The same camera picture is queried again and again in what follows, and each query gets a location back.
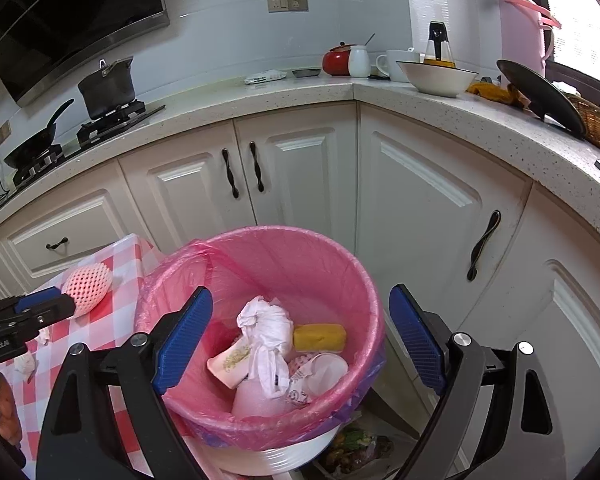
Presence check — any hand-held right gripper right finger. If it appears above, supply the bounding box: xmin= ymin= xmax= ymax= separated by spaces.
xmin=388 ymin=283 xmax=561 ymax=480

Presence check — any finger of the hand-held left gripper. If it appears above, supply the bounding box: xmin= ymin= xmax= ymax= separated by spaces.
xmin=0 ymin=287 xmax=64 ymax=322
xmin=7 ymin=293 xmax=77 ymax=342

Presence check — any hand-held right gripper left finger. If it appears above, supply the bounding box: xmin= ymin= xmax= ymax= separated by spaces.
xmin=35 ymin=286 xmax=214 ymax=480

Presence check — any pink foam fruit net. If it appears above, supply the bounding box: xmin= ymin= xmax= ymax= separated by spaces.
xmin=61 ymin=262 xmax=114 ymax=319

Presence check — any knotted white plastic bag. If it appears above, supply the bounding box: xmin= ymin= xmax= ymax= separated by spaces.
xmin=236 ymin=296 xmax=296 ymax=396

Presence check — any yellow sponge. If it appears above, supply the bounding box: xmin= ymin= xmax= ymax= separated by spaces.
xmin=293 ymin=323 xmax=348 ymax=353

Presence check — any trash bin with pink bag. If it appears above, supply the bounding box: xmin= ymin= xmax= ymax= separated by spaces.
xmin=134 ymin=226 xmax=387 ymax=477

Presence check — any person's left hand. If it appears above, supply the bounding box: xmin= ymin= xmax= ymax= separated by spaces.
xmin=0 ymin=373 xmax=22 ymax=449

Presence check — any pink checkered tablecloth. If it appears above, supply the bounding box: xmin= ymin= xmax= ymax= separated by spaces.
xmin=0 ymin=233 xmax=167 ymax=461

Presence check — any clear plastic cup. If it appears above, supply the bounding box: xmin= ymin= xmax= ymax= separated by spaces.
xmin=305 ymin=352 xmax=350 ymax=394

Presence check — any white kitchen cabinet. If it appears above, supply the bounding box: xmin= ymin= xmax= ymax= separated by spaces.
xmin=0 ymin=102 xmax=600 ymax=480

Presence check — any bag of food scraps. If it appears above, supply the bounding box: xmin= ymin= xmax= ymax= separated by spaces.
xmin=314 ymin=426 xmax=396 ymax=476

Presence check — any printed white wrapper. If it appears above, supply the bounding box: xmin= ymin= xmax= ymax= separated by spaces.
xmin=284 ymin=355 xmax=322 ymax=407

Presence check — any black wok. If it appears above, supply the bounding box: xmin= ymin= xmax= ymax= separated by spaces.
xmin=3 ymin=98 xmax=76 ymax=169

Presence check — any black gas stove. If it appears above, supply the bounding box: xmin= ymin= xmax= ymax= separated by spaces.
xmin=2 ymin=100 xmax=166 ymax=187

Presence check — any black cooking pot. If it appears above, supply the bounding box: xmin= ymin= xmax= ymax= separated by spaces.
xmin=77 ymin=57 xmax=136 ymax=121

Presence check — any yellow cloth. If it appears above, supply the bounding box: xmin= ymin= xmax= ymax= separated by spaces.
xmin=467 ymin=81 xmax=526 ymax=107

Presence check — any white ceramic bowl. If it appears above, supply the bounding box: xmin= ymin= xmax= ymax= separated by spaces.
xmin=396 ymin=60 xmax=480 ymax=98

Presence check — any white packet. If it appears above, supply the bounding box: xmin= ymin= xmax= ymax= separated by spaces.
xmin=244 ymin=70 xmax=287 ymax=86

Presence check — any speckled kitchen countertop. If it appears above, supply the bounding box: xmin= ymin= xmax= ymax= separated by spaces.
xmin=0 ymin=79 xmax=600 ymax=281

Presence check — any white cup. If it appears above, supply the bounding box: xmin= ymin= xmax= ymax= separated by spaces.
xmin=375 ymin=49 xmax=421 ymax=84

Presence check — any black range hood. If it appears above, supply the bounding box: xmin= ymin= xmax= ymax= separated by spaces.
xmin=0 ymin=0 xmax=171 ymax=109

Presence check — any woven basket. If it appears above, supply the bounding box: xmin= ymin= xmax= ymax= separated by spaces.
xmin=562 ymin=92 xmax=600 ymax=154

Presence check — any white jar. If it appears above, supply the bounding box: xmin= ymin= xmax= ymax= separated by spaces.
xmin=348 ymin=45 xmax=373 ymax=79

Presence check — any red lidded pot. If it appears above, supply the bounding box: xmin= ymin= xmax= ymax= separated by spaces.
xmin=322 ymin=41 xmax=354 ymax=76

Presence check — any glass oil bottle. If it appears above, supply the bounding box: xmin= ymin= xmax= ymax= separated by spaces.
xmin=422 ymin=21 xmax=456 ymax=69

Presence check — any pink thermos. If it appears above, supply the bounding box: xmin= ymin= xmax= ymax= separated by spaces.
xmin=500 ymin=0 xmax=561 ymax=79

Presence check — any window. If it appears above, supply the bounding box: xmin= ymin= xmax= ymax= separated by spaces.
xmin=530 ymin=0 xmax=600 ymax=92

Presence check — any black cabinet door handle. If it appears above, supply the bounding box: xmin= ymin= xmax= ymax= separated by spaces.
xmin=222 ymin=148 xmax=241 ymax=199
xmin=467 ymin=210 xmax=502 ymax=281
xmin=249 ymin=142 xmax=266 ymax=194

